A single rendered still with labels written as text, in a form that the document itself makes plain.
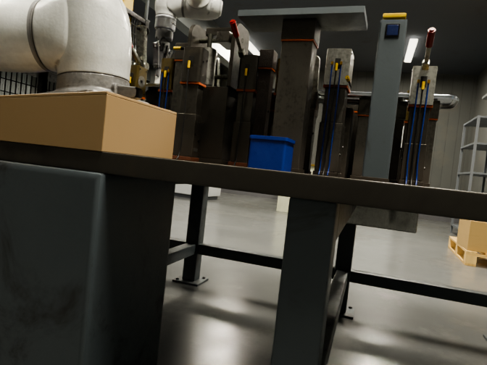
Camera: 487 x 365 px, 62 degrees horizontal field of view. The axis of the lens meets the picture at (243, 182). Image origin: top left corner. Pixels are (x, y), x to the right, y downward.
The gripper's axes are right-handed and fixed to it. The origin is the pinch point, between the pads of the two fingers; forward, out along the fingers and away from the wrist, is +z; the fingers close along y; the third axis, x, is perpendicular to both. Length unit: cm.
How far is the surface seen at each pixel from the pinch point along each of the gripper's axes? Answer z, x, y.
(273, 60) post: -2, -59, -23
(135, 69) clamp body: 1.8, -1.8, -20.0
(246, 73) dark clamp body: 3, -50, -25
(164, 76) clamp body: 4.9, -17.3, -23.9
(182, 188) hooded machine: 90, 268, 525
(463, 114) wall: -128, -227, 813
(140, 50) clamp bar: -7.0, -0.4, -16.1
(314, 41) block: -4, -74, -36
